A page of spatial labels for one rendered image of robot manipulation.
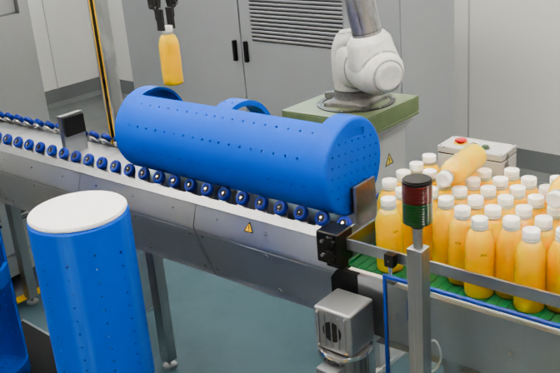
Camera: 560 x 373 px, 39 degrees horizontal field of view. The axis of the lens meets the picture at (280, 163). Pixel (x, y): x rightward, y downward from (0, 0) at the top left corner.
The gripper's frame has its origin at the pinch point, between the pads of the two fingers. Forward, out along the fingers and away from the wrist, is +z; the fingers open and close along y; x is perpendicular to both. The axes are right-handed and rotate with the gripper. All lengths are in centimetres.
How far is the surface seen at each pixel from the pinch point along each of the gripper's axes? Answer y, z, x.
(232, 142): 19, 31, 43
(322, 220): 17, 50, 72
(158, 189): 17, 53, 5
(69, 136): 9, 45, -52
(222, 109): 11.5, 23.9, 32.8
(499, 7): -273, 44, -7
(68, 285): 70, 59, 25
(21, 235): -1, 108, -122
